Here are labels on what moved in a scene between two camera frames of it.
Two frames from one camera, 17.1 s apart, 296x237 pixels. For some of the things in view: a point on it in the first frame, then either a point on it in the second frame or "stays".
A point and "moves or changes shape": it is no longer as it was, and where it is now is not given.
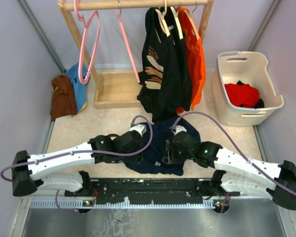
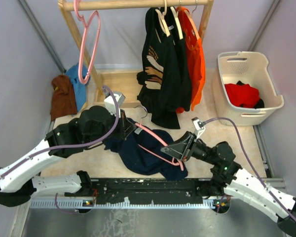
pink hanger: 119,14 → 174,162
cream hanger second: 175,15 stays
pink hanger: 96,45 stays
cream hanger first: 162,20 stays
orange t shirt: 196,53 stays
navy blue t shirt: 157,157 moves or changes shape
